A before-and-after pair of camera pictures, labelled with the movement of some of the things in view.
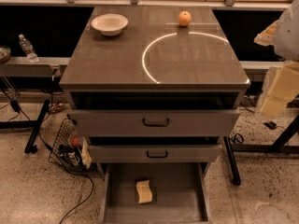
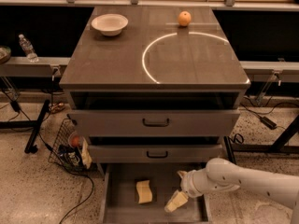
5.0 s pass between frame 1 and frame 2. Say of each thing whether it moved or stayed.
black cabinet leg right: stayed
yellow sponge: stayed
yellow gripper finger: moved
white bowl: stayed
